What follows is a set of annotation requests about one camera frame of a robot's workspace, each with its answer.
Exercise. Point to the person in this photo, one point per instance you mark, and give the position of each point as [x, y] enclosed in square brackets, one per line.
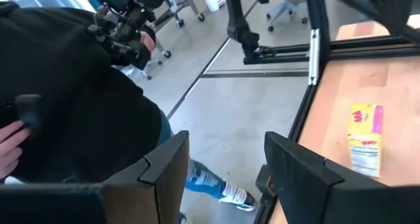
[82, 119]

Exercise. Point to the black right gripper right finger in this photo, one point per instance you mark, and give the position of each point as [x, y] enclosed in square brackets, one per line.
[295, 174]

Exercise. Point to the black rig upright post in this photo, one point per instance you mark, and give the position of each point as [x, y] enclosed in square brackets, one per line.
[239, 23]

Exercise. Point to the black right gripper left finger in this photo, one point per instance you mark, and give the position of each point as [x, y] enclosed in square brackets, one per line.
[164, 171]

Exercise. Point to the person's hand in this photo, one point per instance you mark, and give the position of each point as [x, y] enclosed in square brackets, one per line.
[10, 148]

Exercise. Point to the yellow Corn Pops cereal box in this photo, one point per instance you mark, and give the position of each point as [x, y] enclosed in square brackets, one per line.
[364, 138]

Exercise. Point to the silver metal bracket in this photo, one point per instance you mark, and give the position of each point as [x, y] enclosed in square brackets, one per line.
[313, 56]

